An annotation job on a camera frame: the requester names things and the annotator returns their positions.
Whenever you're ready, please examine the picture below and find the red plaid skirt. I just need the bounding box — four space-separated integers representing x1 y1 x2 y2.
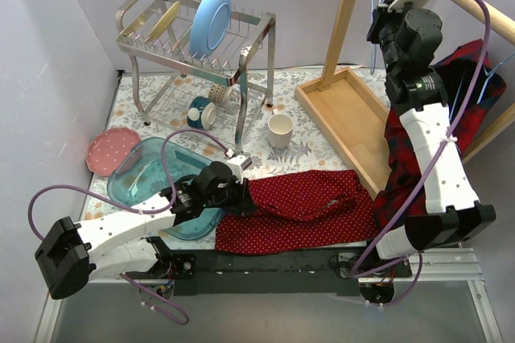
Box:
372 39 508 254

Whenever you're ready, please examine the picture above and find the red polka dot cloth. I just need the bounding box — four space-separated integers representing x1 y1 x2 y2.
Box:
215 170 379 255

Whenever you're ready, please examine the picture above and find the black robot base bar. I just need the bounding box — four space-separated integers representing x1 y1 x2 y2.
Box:
124 248 414 298

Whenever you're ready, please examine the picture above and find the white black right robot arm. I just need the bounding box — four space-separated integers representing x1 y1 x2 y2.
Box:
364 0 496 277

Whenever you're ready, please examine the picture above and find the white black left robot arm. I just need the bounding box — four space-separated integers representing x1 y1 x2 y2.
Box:
35 161 258 300

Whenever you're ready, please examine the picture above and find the floral tablecloth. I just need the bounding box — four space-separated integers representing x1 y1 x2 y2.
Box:
109 69 352 250

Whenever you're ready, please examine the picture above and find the clear blue glass tray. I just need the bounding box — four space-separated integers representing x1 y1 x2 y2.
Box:
107 138 225 241

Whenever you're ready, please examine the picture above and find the white ceramic mug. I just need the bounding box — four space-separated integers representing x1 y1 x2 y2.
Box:
267 110 295 150

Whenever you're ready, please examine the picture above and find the patterned cup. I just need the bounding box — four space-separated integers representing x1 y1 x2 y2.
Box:
208 84 233 105

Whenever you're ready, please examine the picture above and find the pink polka dot plate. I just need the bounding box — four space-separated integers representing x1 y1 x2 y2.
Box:
84 127 142 176

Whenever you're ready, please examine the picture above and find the steel dish rack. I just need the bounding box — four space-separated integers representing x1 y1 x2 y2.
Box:
115 0 276 153

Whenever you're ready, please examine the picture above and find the light blue plate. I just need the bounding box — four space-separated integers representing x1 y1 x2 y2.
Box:
189 0 232 60

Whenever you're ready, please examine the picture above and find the cream yellow plate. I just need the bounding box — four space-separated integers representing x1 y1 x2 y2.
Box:
146 1 180 42

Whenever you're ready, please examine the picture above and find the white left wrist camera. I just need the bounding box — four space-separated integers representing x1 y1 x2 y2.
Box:
226 155 252 181

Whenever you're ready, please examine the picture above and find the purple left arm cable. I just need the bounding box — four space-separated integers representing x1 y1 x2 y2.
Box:
27 129 237 326

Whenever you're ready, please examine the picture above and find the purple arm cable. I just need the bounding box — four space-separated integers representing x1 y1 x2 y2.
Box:
27 129 237 326
349 0 492 307

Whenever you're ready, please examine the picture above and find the wooden clothes rack frame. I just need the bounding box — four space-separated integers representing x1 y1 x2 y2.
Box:
295 0 514 198

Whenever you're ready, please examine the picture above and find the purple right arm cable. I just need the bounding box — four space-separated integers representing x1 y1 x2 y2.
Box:
349 0 492 307

